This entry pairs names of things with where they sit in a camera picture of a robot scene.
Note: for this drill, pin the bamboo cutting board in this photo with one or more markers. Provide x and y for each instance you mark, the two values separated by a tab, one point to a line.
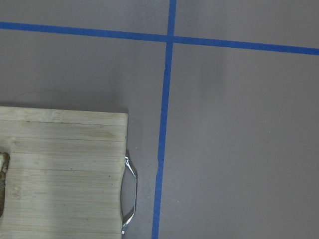
65	174

